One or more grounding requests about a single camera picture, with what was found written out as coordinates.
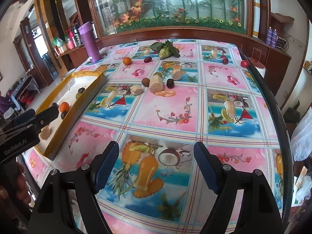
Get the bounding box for left human hand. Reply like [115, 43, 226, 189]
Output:
[1, 159, 31, 224]

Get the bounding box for white foam tray yellow tape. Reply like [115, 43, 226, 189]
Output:
[35, 71, 107, 160]

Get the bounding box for beige root chunk centre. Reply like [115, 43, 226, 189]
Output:
[149, 74, 163, 92]

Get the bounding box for large beige root chunk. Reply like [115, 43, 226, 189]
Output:
[39, 126, 50, 141]

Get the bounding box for purple bottles on shelf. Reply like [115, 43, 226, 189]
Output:
[265, 27, 278, 48]

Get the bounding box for small beige chunk far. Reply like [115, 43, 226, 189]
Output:
[172, 69, 186, 81]

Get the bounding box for brown round fruit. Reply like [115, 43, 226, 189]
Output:
[141, 78, 150, 87]

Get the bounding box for purple thermos bottle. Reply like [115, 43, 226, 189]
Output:
[78, 22, 102, 63]

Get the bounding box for dark red date fruit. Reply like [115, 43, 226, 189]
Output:
[144, 57, 152, 63]

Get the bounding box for dark plum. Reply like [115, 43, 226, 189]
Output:
[78, 87, 85, 93]
[61, 111, 68, 120]
[166, 79, 175, 89]

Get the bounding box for small beige root piece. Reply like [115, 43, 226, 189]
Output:
[130, 85, 144, 96]

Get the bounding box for small dark cherry fruit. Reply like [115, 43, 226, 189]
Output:
[222, 58, 229, 65]

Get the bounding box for red cherry tomato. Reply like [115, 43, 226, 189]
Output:
[240, 60, 249, 68]

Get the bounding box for far small orange tangerine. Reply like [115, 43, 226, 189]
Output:
[123, 57, 132, 66]

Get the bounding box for green leafy custard apple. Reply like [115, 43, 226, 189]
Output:
[150, 40, 180, 59]

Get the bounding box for seated person purple shirt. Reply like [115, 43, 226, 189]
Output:
[0, 92, 12, 114]

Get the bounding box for white plastic bag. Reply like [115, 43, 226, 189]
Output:
[291, 107, 311, 203]

